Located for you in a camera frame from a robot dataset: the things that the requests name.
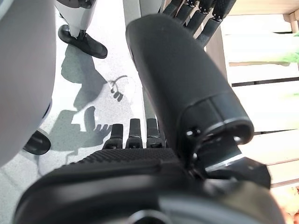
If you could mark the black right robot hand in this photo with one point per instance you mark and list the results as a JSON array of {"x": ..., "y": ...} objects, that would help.
[{"x": 177, "y": 77}]

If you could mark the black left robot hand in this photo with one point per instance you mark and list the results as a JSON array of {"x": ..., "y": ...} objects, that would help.
[{"x": 198, "y": 16}]

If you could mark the light wooden slatted crate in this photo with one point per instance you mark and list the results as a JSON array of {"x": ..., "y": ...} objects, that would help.
[{"x": 259, "y": 46}]

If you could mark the black robot left foot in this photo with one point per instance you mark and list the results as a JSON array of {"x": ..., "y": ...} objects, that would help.
[{"x": 86, "y": 44}]

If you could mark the black robot foot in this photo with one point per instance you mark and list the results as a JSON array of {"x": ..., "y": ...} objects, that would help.
[
  {"x": 38, "y": 143},
  {"x": 86, "y": 44}
]

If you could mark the green leafy vegetable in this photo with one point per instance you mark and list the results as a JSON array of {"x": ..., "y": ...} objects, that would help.
[{"x": 288, "y": 58}]

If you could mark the white robot left leg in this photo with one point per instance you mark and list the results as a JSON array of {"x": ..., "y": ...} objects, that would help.
[{"x": 74, "y": 14}]

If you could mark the black robot right foot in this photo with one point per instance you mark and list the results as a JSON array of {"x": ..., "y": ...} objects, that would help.
[{"x": 38, "y": 143}]

